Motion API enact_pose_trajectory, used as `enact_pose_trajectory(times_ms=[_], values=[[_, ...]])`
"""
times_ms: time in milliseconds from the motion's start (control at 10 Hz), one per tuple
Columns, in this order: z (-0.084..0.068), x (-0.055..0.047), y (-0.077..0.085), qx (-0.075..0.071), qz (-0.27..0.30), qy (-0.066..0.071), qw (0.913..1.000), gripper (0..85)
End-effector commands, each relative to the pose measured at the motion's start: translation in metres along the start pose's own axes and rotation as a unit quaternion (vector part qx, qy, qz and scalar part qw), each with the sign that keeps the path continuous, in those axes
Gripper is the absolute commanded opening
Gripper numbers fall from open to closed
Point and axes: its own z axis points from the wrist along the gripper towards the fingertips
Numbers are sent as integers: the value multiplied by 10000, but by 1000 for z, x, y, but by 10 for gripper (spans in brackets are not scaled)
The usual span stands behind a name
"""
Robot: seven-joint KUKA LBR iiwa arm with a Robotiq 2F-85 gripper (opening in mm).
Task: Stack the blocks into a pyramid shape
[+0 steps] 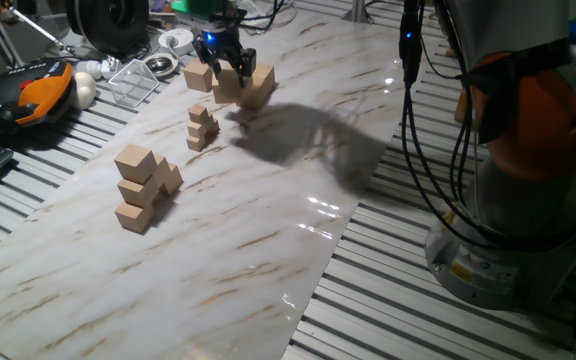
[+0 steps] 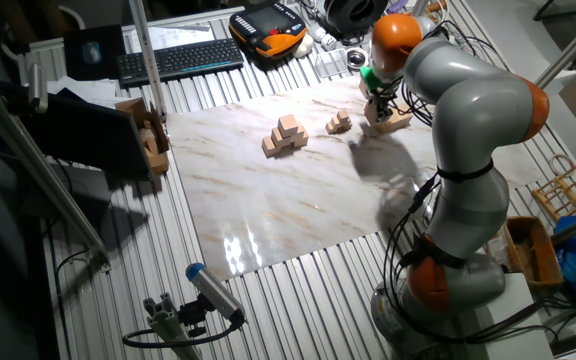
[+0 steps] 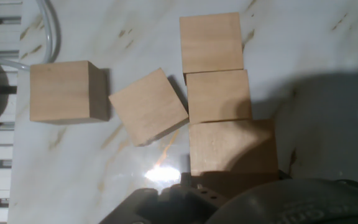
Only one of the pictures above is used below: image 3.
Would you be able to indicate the marble pattern table mat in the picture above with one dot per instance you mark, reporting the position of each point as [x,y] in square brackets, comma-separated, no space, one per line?
[306,46]

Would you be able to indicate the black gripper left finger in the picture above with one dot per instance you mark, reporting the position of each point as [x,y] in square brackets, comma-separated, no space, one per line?
[172,205]

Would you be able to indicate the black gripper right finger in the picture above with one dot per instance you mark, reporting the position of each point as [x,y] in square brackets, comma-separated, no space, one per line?
[282,176]

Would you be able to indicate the large wooden cube block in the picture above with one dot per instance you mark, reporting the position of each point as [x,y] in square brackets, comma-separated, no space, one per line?
[228,146]
[217,96]
[148,105]
[61,90]
[211,43]

